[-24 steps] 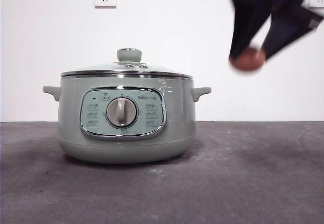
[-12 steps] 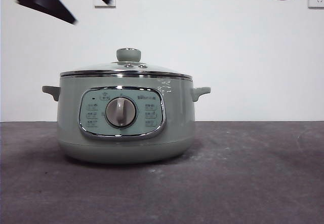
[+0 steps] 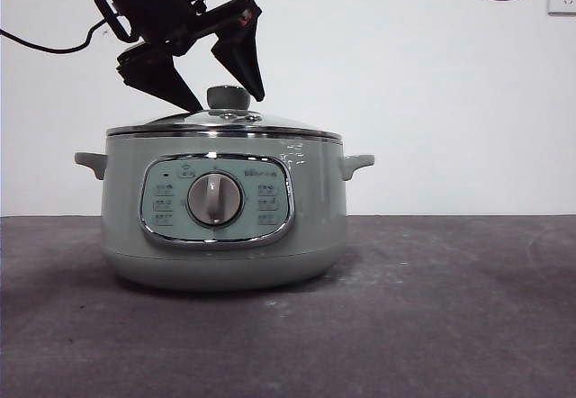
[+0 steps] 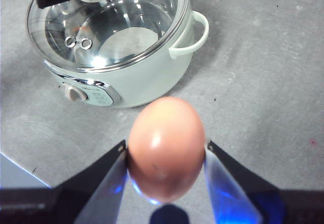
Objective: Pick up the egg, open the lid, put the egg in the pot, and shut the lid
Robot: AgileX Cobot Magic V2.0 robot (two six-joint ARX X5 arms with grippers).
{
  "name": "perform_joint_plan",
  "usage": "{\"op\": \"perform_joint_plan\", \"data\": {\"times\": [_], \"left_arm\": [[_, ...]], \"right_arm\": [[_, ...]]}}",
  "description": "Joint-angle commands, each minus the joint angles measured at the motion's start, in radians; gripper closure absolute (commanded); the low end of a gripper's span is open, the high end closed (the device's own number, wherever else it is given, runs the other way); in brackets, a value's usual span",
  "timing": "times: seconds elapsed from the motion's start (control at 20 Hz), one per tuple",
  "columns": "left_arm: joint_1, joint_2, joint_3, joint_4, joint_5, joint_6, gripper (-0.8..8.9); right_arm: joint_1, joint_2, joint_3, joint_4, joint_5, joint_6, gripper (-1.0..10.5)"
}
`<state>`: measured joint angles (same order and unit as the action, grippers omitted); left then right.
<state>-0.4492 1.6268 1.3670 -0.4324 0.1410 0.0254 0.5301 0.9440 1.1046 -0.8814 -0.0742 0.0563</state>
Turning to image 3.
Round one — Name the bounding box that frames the pale green electric cooking pot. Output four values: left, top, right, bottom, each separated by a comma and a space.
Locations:
74, 134, 375, 292

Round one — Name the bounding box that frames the glass lid with green knob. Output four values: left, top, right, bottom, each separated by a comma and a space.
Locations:
106, 86, 343, 140

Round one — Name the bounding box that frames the black cable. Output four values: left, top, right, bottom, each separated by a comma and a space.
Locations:
0, 15, 119, 55

